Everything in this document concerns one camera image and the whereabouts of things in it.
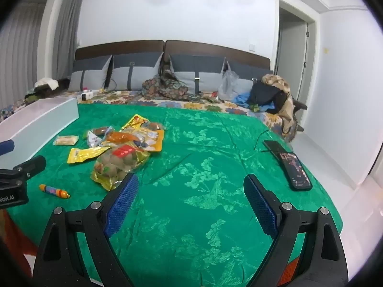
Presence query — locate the grey curtain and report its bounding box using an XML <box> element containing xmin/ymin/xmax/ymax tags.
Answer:
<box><xmin>0</xmin><ymin>0</ymin><xmax>87</xmax><ymax>108</ymax></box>

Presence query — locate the green patterned blanket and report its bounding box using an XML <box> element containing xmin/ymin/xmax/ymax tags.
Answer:
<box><xmin>6</xmin><ymin>103</ymin><xmax>343</xmax><ymax>287</ymax></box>

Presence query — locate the large yellow clear snack bag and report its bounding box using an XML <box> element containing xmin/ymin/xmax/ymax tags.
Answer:
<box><xmin>102</xmin><ymin>114</ymin><xmax>166</xmax><ymax>152</ymax></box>

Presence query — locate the floral bedsheet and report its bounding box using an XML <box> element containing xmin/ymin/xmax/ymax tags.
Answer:
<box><xmin>0</xmin><ymin>88</ymin><xmax>300</xmax><ymax>144</ymax></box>

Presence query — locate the clear wrapped bread packet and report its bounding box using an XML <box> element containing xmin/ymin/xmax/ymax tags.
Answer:
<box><xmin>90</xmin><ymin>126</ymin><xmax>113</xmax><ymax>137</ymax></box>

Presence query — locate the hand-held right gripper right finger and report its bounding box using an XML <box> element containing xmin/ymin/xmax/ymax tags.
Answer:
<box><xmin>243</xmin><ymin>173</ymin><xmax>349</xmax><ymax>287</ymax></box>

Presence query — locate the colourful sausage stick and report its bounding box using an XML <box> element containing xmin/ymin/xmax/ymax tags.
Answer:
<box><xmin>39</xmin><ymin>184</ymin><xmax>71</xmax><ymax>199</ymax></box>

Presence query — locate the black cable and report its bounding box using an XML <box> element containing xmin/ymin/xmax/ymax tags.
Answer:
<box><xmin>254</xmin><ymin>128</ymin><xmax>280</xmax><ymax>153</ymax></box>

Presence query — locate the dark floral garment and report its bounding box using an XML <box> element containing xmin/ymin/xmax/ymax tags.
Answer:
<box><xmin>141</xmin><ymin>69</ymin><xmax>204</xmax><ymax>100</ymax></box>

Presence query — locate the white cloth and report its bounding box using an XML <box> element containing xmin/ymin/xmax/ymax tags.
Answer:
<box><xmin>34</xmin><ymin>77</ymin><xmax>59</xmax><ymax>90</ymax></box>

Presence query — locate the brown egg snack pack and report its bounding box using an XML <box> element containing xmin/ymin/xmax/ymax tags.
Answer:
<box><xmin>91</xmin><ymin>144</ymin><xmax>150</xmax><ymax>191</ymax></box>

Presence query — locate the white storage box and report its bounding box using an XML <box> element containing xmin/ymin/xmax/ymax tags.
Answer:
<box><xmin>0</xmin><ymin>97</ymin><xmax>79</xmax><ymax>171</ymax></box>

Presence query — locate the brown headboard panel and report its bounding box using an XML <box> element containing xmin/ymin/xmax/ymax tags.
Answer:
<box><xmin>165</xmin><ymin>40</ymin><xmax>271</xmax><ymax>70</ymax></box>
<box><xmin>75</xmin><ymin>40</ymin><xmax>165</xmax><ymax>63</ymax></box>

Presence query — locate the dark chair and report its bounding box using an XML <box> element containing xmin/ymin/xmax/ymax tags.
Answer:
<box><xmin>292</xmin><ymin>97</ymin><xmax>308</xmax><ymax>111</ymax></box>

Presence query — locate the clear plastic bag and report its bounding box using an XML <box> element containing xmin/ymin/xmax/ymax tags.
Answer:
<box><xmin>218</xmin><ymin>62</ymin><xmax>240</xmax><ymax>100</ymax></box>

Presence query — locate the blue cloth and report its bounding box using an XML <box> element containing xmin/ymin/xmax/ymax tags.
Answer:
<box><xmin>233</xmin><ymin>92</ymin><xmax>276</xmax><ymax>111</ymax></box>

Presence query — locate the orange cloth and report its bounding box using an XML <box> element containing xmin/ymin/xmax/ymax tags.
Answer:
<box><xmin>0</xmin><ymin>208</ymin><xmax>38</xmax><ymax>278</ymax></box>

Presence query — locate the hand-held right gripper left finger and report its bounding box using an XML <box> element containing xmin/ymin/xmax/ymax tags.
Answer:
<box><xmin>31</xmin><ymin>172</ymin><xmax>140</xmax><ymax>287</ymax></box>

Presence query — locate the thin charging cable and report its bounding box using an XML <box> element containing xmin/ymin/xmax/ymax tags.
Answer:
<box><xmin>99</xmin><ymin>79</ymin><xmax>122</xmax><ymax>93</ymax></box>

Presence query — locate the black jacket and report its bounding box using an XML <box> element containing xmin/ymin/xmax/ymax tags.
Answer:
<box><xmin>247</xmin><ymin>81</ymin><xmax>285</xmax><ymax>114</ymax></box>

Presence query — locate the white door frame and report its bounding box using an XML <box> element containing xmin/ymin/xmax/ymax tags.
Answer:
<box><xmin>274</xmin><ymin>0</ymin><xmax>317</xmax><ymax>129</ymax></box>

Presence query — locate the white triangular snack packet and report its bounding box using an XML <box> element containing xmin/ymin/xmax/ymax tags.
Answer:
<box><xmin>87</xmin><ymin>130</ymin><xmax>102</xmax><ymax>148</ymax></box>

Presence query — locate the grey two-tone pillow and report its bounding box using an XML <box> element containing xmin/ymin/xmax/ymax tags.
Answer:
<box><xmin>68</xmin><ymin>55</ymin><xmax>113</xmax><ymax>93</ymax></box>
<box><xmin>169</xmin><ymin>54</ymin><xmax>226</xmax><ymax>93</ymax></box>
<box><xmin>105</xmin><ymin>52</ymin><xmax>164</xmax><ymax>91</ymax></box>
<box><xmin>226</xmin><ymin>61</ymin><xmax>274</xmax><ymax>94</ymax></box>

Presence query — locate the smartphone with lit screen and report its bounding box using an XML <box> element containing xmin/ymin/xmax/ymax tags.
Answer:
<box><xmin>279</xmin><ymin>152</ymin><xmax>313</xmax><ymax>191</ymax></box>

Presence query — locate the beige patterned scarf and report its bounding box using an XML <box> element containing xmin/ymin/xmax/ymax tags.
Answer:
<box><xmin>261</xmin><ymin>74</ymin><xmax>300</xmax><ymax>142</ymax></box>

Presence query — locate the small beige snack packet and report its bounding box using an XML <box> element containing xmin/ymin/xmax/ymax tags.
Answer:
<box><xmin>54</xmin><ymin>135</ymin><xmax>79</xmax><ymax>146</ymax></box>

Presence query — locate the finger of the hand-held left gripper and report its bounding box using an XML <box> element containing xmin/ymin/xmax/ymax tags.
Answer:
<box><xmin>0</xmin><ymin>140</ymin><xmax>15</xmax><ymax>156</ymax></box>
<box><xmin>0</xmin><ymin>155</ymin><xmax>47</xmax><ymax>181</ymax></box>

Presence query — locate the yellow snack packet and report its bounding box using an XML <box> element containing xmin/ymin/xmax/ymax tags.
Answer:
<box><xmin>67</xmin><ymin>146</ymin><xmax>112</xmax><ymax>164</ymax></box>

